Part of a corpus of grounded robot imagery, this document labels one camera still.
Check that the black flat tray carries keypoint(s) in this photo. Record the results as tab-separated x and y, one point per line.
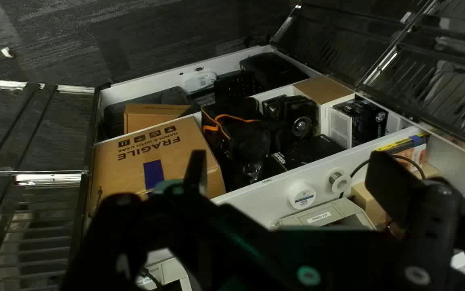
270	70

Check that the black ribbed block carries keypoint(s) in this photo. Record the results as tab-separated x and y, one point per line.
233	86

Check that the glass cabinet door metal frame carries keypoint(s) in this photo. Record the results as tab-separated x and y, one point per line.
32	134

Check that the yellow and orange book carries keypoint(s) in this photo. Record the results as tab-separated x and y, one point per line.
404	147

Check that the white box with brown lid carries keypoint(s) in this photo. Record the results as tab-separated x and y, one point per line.
323	91

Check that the black fan unit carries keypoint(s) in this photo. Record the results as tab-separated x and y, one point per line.
291	115

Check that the small plain cardboard box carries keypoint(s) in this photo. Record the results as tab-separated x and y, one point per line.
152	115

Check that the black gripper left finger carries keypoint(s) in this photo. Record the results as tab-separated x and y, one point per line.
195	170

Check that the cardboard box with fragile print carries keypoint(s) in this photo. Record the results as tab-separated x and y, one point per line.
152	155

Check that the small pale scrap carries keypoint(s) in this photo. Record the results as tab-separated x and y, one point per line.
7	52

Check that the small white tape roll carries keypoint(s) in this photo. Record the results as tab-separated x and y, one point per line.
339	181

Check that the black electronic equipment pile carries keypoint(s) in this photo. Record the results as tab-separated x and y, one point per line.
431	70

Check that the black boxy component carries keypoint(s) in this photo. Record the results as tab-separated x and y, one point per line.
362	118

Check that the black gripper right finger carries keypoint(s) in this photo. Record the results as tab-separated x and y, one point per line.
399	188

